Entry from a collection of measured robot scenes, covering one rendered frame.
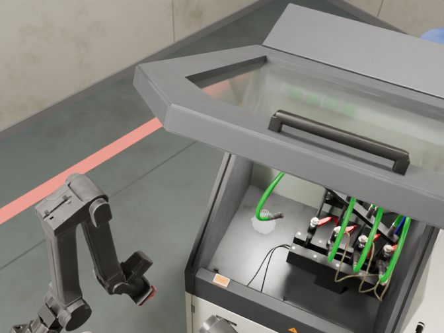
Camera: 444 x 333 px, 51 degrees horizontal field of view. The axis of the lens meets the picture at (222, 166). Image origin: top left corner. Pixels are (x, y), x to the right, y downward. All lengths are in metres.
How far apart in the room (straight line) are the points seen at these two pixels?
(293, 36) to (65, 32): 2.03
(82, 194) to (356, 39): 1.06
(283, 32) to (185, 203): 1.58
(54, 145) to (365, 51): 2.34
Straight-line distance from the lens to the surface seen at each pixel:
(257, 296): 1.60
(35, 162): 3.32
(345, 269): 1.67
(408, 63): 1.62
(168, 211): 2.91
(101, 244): 1.14
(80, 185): 1.01
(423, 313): 1.70
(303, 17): 1.73
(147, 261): 1.37
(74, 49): 3.45
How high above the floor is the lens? 2.40
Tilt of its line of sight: 50 degrees down
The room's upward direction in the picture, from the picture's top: 4 degrees clockwise
